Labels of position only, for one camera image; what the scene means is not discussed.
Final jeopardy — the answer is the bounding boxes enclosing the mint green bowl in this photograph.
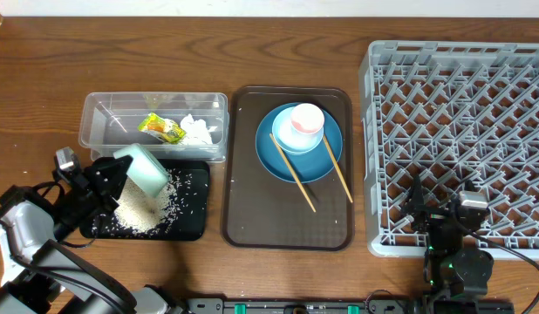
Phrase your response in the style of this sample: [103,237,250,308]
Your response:
[113,143,169,198]

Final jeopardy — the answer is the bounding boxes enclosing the white rice pile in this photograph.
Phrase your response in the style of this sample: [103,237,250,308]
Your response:
[91,167,205,239]

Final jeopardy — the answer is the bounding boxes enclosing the yellow green snack wrapper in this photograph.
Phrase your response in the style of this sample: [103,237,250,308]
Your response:
[138,113,186,144]

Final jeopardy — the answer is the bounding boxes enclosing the white napkin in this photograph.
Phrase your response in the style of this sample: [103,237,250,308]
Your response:
[180,114,213,145]

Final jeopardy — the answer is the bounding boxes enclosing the pink cup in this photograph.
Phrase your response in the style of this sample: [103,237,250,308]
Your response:
[290,103,324,134]

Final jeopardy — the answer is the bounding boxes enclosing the wooden chopstick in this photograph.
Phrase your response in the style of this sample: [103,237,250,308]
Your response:
[269,133,317,213]
[322,133,353,203]

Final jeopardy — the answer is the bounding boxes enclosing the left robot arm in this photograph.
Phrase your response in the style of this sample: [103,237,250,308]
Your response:
[0,148,188,313]

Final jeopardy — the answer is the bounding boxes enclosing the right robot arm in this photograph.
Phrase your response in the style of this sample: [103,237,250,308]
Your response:
[402,176,494,313]

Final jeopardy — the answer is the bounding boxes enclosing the clear plastic waste bin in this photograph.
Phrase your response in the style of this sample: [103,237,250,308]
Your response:
[78,92,229,162]

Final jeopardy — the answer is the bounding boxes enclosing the black waste tray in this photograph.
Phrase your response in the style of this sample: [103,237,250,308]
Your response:
[79,157,211,242]

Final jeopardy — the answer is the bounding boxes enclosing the grey dishwasher rack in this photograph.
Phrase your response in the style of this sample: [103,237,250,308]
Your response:
[358,41,539,261]

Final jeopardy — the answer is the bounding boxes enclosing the dark blue plate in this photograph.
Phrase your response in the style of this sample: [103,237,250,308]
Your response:
[255,102,344,183]

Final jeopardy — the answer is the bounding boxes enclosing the light blue bowl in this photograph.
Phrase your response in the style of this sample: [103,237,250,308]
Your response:
[272,105,324,155]

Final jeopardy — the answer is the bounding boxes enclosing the brown serving tray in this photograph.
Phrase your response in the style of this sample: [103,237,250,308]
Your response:
[222,86,354,251]

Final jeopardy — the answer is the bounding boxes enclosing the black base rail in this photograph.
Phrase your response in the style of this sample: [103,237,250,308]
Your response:
[181,297,515,314]

